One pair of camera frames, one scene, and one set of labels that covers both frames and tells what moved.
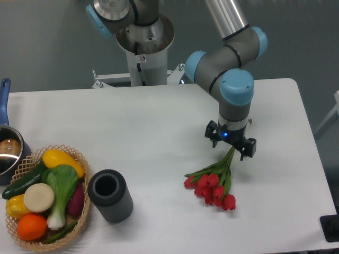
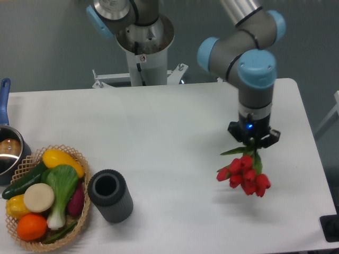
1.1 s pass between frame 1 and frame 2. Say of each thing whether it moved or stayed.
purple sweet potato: stayed
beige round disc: stayed
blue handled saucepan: stayed
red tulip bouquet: moved
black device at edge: stayed
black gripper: moved
